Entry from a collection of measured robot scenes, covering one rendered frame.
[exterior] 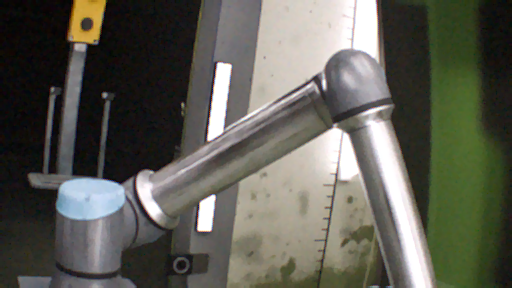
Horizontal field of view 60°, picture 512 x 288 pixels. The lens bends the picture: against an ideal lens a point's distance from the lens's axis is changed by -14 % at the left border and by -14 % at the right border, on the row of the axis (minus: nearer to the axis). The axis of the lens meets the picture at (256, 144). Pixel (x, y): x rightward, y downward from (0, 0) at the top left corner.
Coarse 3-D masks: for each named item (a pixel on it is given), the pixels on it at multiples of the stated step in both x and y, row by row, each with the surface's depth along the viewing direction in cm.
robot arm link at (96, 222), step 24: (72, 192) 95; (96, 192) 96; (120, 192) 100; (72, 216) 93; (96, 216) 94; (120, 216) 100; (72, 240) 94; (96, 240) 95; (120, 240) 101; (72, 264) 94; (96, 264) 95; (120, 264) 102
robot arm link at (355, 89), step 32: (352, 64) 86; (352, 96) 83; (384, 96) 83; (352, 128) 85; (384, 128) 84; (384, 160) 83; (384, 192) 83; (384, 224) 83; (416, 224) 82; (384, 256) 85; (416, 256) 81
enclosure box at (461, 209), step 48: (384, 0) 158; (432, 0) 173; (480, 0) 155; (384, 48) 159; (432, 48) 175; (480, 48) 159; (432, 96) 177; (480, 96) 163; (432, 144) 180; (480, 144) 165; (432, 192) 184; (480, 192) 167; (432, 240) 189; (480, 240) 169
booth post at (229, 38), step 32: (224, 0) 183; (256, 0) 191; (224, 32) 185; (256, 32) 192; (192, 96) 195; (192, 128) 193; (224, 128) 190; (224, 192) 193; (192, 224) 187; (224, 224) 194; (224, 256) 196
